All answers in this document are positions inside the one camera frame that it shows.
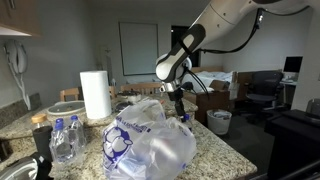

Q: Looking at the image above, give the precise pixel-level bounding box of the white paper towel roll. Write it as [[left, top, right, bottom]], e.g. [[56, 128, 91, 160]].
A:
[[80, 71, 112, 119]]

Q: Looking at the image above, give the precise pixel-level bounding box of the white wall phone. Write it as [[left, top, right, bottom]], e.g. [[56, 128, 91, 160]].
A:
[[4, 39, 31, 110]]

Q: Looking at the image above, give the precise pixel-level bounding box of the black office chair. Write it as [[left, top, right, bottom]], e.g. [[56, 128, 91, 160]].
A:
[[246, 70, 283, 124]]

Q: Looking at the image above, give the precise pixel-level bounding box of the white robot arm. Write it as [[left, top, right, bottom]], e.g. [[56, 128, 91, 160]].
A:
[[156, 0, 320, 122]]

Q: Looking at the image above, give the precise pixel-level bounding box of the blue cap water bottle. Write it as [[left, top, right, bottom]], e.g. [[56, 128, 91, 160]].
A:
[[183, 114, 192, 131]]

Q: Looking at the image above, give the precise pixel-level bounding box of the wooden chair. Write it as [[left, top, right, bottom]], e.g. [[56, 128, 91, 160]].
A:
[[120, 82, 161, 95], [60, 88, 79, 102]]

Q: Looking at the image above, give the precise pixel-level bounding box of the white plastic shopping bag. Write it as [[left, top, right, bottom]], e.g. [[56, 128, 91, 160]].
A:
[[102, 100, 197, 180]]

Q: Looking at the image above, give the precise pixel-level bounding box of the wooden upper cabinet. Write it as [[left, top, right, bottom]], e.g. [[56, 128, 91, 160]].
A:
[[0, 0, 41, 36]]

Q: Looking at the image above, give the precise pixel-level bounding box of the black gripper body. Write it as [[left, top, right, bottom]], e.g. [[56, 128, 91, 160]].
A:
[[160, 82, 193, 100]]

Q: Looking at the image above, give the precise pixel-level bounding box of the dark jar wooden lid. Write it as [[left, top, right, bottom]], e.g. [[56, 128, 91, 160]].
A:
[[31, 114, 53, 162]]

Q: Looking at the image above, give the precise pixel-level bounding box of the white wall whiteboard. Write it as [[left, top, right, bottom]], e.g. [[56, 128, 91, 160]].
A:
[[119, 22, 158, 76]]

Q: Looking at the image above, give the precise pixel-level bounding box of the computer monitor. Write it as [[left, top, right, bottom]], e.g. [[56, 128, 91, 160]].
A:
[[283, 56, 303, 73]]

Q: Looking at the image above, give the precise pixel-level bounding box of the crushed clear water bottle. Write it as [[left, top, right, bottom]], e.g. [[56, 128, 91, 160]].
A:
[[68, 115, 86, 153], [50, 118, 74, 164]]

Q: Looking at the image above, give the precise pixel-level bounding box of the round glass lid dish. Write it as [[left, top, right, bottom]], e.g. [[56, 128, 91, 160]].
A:
[[47, 101, 85, 116]]

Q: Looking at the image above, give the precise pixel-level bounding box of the black cart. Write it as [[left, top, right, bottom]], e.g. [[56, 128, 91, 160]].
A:
[[264, 110, 320, 180]]

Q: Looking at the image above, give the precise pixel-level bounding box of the white waste bin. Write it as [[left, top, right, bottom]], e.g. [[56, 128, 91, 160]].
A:
[[207, 109, 232, 135]]

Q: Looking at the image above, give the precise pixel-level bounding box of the black silver appliance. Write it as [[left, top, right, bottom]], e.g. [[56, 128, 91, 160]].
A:
[[0, 152, 54, 180]]

